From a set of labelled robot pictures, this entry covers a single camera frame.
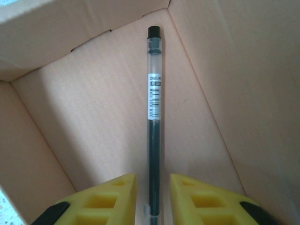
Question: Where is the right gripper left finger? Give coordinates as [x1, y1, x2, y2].
[32, 172, 138, 225]

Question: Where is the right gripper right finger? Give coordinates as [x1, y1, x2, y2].
[170, 173, 282, 225]

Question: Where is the orange paper box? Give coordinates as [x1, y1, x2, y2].
[0, 0, 300, 225]

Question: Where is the clear black ink pen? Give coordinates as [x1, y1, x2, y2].
[141, 25, 166, 225]

